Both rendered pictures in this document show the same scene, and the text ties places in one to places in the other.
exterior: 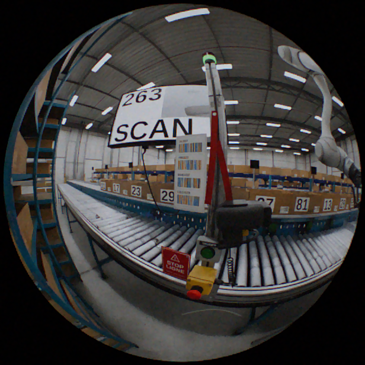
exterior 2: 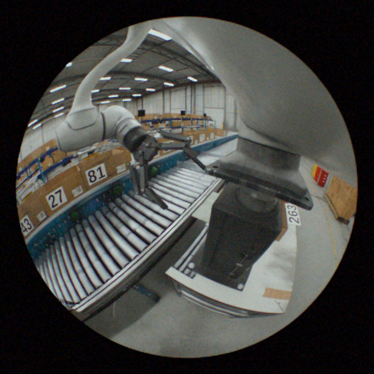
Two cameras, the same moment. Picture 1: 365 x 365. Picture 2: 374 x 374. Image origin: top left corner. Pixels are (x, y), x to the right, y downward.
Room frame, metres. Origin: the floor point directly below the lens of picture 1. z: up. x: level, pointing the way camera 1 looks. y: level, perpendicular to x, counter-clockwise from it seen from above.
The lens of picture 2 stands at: (-0.18, -0.39, 1.25)
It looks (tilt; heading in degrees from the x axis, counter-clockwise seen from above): 31 degrees down; 278
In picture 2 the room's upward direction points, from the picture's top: straight up
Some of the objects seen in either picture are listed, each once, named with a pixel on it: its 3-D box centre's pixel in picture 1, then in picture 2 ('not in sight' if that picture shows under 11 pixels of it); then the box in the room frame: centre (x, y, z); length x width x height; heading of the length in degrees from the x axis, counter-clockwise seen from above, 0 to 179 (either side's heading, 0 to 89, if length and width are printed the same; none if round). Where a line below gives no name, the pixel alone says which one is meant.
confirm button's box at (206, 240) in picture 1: (208, 250); not in sight; (0.26, -0.07, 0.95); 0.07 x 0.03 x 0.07; 65
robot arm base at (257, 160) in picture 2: not in sight; (269, 153); (-0.33, -0.66, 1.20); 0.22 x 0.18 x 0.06; 60
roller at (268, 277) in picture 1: (263, 256); (81, 254); (0.42, -0.46, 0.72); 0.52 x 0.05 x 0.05; 155
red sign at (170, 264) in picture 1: (183, 267); not in sight; (0.30, -0.01, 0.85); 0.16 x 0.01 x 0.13; 65
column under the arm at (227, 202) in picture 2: not in sight; (238, 236); (-0.31, -0.64, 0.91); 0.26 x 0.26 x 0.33; 64
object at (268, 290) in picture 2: not in sight; (259, 224); (-0.54, -0.87, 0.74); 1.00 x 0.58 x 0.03; 64
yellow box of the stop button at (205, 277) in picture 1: (213, 284); not in sight; (0.22, -0.10, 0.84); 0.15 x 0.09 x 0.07; 65
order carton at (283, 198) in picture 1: (267, 201); (62, 187); (0.80, -0.71, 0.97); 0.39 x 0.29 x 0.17; 65
